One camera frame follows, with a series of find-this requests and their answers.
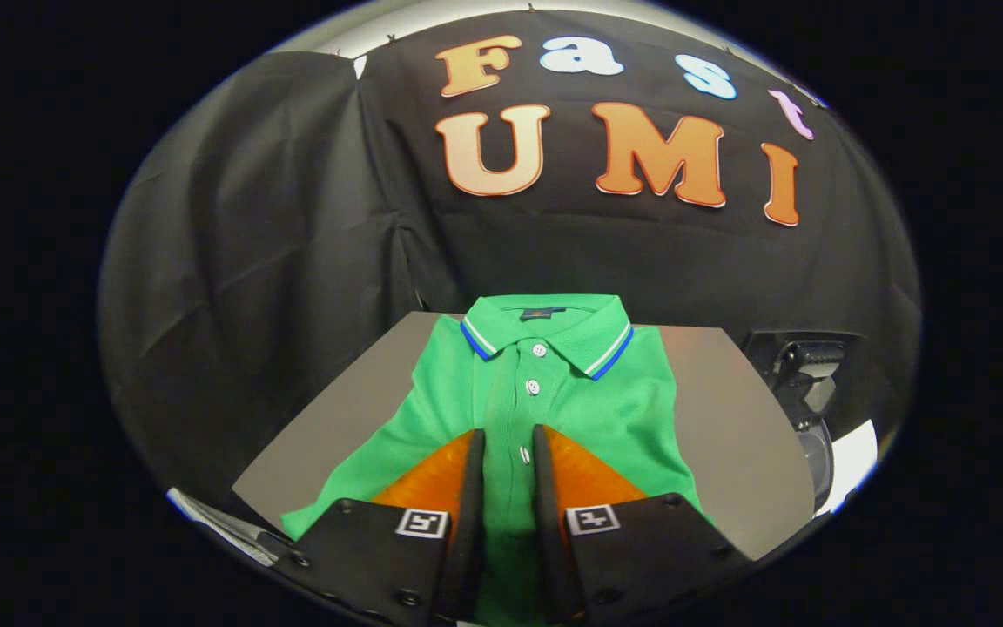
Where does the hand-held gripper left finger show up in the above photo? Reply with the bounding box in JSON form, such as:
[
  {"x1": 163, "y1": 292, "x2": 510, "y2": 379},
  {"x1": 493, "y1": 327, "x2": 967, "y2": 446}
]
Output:
[{"x1": 291, "y1": 427, "x2": 488, "y2": 626}]

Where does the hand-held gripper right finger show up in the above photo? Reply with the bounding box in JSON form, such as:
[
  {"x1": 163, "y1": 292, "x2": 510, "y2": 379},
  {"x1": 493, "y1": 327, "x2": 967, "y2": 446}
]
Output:
[{"x1": 531, "y1": 423, "x2": 753, "y2": 624}]

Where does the green polo shirt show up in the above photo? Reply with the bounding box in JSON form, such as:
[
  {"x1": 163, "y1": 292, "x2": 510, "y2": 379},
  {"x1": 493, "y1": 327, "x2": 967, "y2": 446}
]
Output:
[{"x1": 281, "y1": 293, "x2": 716, "y2": 627}]

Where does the dark washing machine lid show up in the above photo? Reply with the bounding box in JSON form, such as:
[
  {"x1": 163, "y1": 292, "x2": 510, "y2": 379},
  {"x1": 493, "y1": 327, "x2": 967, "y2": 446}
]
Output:
[{"x1": 745, "y1": 329, "x2": 865, "y2": 421}]

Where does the grey side table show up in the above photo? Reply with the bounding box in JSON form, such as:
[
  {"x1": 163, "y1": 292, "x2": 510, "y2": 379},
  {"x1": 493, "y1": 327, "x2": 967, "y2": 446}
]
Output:
[{"x1": 232, "y1": 311, "x2": 816, "y2": 561}]

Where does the white board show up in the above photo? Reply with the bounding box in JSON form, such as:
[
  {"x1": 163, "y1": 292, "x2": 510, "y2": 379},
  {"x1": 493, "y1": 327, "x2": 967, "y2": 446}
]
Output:
[{"x1": 815, "y1": 420, "x2": 878, "y2": 516}]

